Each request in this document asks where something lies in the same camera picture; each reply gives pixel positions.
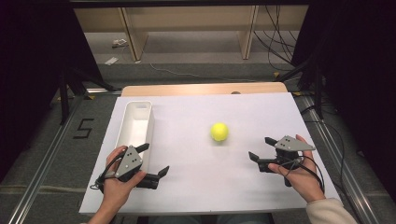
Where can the white foam board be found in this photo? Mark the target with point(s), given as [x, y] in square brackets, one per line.
[202, 180]

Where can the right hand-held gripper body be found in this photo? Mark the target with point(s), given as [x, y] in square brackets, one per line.
[291, 144]

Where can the black curtain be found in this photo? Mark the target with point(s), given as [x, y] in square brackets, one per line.
[358, 77]
[31, 62]

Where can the person's left hand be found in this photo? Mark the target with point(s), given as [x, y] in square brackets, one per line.
[116, 186]

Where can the small white device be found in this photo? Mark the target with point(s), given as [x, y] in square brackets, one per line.
[119, 42]

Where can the white paper scrap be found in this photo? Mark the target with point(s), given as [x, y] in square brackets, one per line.
[111, 60]

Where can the black metal stand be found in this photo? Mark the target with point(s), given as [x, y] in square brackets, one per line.
[317, 90]
[64, 99]

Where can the yellow tennis ball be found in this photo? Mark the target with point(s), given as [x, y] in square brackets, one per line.
[219, 131]

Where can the white plastic bin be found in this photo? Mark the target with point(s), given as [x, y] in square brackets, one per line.
[135, 130]

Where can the aluminium floor rail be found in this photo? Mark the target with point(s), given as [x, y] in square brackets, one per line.
[40, 174]
[342, 168]

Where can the short aluminium rail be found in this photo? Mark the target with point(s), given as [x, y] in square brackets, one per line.
[102, 90]

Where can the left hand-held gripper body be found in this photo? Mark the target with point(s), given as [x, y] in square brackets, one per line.
[129, 162]

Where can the light wooden desk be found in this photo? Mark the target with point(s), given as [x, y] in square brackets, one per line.
[193, 18]

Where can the person's right hand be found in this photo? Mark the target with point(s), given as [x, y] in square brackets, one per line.
[303, 182]

